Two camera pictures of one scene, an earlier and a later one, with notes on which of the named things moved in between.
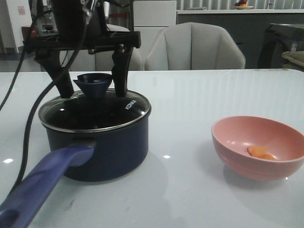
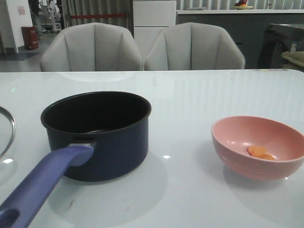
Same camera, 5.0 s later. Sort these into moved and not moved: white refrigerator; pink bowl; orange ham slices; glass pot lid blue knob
Moved: glass pot lid blue knob
Not moved: orange ham slices; pink bowl; white refrigerator
